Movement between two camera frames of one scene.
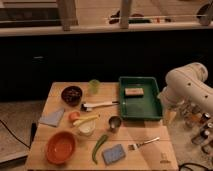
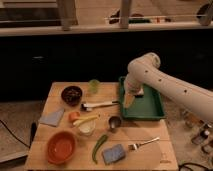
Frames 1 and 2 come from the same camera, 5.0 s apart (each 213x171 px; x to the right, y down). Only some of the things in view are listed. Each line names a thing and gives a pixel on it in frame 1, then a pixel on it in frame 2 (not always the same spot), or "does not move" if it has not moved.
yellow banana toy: x=86 y=118 does not move
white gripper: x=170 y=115 -> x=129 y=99
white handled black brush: x=88 y=107 does not move
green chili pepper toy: x=99 y=144 does not move
